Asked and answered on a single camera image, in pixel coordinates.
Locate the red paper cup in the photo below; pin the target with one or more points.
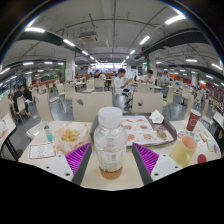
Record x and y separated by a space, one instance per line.
192 120

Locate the person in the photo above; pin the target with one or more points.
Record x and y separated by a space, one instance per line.
20 96
119 83
149 78

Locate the group of ceiling lights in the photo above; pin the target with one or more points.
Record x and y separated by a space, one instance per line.
68 42

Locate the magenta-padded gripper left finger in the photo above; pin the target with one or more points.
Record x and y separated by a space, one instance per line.
78 158

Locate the crumpled white napkin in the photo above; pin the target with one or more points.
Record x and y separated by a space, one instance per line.
156 117

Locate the flat round red coaster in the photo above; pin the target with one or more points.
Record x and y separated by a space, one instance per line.
202 158

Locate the small bottle with green liquid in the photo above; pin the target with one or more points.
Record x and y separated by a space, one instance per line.
48 133

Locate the dark food tray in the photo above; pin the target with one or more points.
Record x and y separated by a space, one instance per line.
143 130

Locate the clear plastic tea bottle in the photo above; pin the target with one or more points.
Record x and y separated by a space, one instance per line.
110 140

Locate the white printed paper card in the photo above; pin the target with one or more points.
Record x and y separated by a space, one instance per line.
41 151

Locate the yellow mug with pink inside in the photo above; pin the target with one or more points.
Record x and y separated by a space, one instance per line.
181 151

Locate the group of beige chairs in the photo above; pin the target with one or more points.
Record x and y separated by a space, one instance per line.
86 105

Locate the clear plastic food bag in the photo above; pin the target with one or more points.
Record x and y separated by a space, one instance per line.
70 136

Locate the ceiling air conditioner unit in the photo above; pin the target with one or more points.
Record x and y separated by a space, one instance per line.
88 36

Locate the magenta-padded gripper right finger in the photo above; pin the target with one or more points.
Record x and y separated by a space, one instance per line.
146 158

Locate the white snack packet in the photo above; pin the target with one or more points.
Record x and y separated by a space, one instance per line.
213 148

